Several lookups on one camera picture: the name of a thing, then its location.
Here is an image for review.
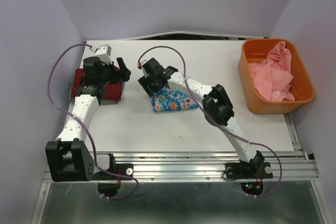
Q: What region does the red dotted skirt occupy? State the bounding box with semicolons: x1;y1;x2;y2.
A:
68;68;123;102

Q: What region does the blue floral skirt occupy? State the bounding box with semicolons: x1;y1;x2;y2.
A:
151;87;198;113

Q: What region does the grey skirt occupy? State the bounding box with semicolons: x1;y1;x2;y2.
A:
68;76;124;105

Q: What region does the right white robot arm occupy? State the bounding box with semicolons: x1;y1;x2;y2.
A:
138;58;265;178

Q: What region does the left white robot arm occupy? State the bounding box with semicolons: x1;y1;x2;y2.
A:
45;56;131;182

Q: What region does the pink garment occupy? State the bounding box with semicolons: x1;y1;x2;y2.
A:
248;41;295;102

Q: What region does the orange plastic bin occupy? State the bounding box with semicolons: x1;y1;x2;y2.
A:
238;38;315;114

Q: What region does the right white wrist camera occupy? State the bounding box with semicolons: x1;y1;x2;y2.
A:
137;60;148;77

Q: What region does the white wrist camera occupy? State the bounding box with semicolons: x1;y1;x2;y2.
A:
137;60;148;77
94;45;112;64

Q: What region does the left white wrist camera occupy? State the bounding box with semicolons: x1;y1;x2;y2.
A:
94;45;112;64

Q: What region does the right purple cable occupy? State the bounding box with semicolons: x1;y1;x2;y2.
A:
138;46;283;199

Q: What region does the purple cable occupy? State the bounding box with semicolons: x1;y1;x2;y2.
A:
138;46;283;199
46;43;139;200

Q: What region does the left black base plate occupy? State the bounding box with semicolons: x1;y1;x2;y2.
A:
92;163;134;180

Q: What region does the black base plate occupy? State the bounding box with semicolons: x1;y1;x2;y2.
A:
224;162;274;180
92;163;134;180

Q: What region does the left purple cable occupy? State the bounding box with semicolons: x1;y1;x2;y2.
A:
46;43;139;200

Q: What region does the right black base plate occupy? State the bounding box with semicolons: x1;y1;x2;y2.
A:
224;162;274;180

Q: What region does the aluminium rail frame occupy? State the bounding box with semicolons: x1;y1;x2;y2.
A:
32;114;332;223

